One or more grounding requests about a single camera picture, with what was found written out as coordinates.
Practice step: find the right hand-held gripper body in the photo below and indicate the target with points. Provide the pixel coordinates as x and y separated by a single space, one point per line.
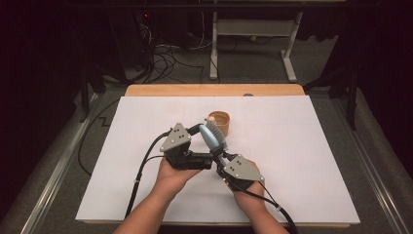
243 170

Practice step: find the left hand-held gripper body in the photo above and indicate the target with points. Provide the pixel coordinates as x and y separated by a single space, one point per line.
177 139

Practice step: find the light blue hairbrush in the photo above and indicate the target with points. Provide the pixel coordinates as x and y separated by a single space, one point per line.
209 138

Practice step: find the brown wooden cup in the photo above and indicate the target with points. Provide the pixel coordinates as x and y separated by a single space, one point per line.
224 123

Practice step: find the person's right hand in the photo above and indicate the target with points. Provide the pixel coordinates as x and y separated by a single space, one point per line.
248 198

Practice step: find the person's left hand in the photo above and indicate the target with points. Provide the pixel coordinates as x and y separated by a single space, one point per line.
173 180

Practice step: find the wooden table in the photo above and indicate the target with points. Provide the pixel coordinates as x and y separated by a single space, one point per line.
195 90

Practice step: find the white board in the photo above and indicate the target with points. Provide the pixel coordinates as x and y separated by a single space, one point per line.
292 188

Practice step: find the black stand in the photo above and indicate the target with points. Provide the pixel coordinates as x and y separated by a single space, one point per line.
85 94
351 104

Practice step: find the black computer tower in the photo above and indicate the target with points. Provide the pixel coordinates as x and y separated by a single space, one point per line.
130 39

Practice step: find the white metal table frame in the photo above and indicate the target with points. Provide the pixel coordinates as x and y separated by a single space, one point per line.
253 27

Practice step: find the metal floor rail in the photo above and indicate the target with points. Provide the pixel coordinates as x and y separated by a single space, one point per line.
373 172
55 175

